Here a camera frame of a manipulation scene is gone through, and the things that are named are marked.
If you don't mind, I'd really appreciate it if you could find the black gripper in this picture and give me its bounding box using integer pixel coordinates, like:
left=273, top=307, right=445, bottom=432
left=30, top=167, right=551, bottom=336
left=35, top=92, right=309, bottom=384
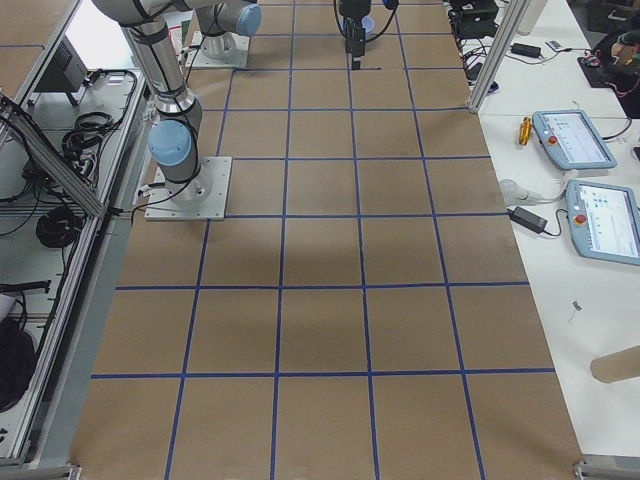
left=336, top=0, right=371, bottom=70

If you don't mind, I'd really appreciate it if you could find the blue bowl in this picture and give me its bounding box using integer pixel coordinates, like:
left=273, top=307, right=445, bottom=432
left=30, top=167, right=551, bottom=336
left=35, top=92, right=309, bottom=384
left=362, top=16, right=375, bottom=39

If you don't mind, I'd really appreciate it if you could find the yellow tool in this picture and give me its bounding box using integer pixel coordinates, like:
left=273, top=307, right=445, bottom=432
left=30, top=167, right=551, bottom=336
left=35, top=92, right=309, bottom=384
left=518, top=117, right=532, bottom=146

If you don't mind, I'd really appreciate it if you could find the white light bulb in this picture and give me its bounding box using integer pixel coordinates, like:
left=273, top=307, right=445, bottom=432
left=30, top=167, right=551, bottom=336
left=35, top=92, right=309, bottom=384
left=499, top=179, right=544, bottom=206

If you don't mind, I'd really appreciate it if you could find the far teach pendant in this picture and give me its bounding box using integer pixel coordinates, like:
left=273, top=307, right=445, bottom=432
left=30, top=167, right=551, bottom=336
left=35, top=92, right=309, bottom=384
left=532, top=110, right=617, bottom=171

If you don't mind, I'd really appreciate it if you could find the teach pendant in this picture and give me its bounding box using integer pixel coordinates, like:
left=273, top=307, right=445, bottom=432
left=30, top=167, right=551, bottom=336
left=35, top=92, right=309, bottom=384
left=565, top=180, right=639, bottom=266
left=532, top=110, right=617, bottom=171

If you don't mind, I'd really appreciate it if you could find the black laptop charger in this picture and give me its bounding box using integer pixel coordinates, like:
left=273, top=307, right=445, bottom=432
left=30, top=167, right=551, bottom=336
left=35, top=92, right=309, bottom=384
left=507, top=206, right=547, bottom=234

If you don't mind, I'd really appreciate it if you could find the near teach pendant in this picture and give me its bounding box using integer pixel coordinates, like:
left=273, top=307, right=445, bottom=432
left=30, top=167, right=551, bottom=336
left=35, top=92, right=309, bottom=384
left=565, top=180, right=639, bottom=266

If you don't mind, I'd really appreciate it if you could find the cardboard tube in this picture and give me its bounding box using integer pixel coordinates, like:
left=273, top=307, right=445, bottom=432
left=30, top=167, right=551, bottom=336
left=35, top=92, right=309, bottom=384
left=590, top=345, right=640, bottom=384

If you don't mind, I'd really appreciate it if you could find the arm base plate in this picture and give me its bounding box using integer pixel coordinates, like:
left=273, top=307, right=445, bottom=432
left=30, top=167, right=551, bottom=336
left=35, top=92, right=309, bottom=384
left=184, top=31, right=250, bottom=69
left=144, top=156, right=232, bottom=221

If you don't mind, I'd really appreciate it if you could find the aluminium frame post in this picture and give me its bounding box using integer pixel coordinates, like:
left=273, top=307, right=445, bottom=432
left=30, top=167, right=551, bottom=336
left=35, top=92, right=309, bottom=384
left=467, top=0, right=531, bottom=113

